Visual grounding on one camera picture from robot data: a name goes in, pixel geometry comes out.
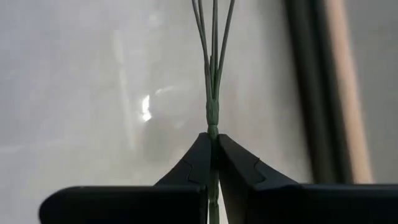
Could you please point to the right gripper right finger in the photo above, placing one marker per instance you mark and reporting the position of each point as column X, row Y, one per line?
column 295, row 205

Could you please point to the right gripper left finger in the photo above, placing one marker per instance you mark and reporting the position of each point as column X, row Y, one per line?
column 140, row 205

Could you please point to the red flower bunch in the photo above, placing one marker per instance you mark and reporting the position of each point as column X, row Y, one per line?
column 212, row 109

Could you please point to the black aluminium table frame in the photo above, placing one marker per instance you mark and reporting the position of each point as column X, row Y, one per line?
column 311, row 93

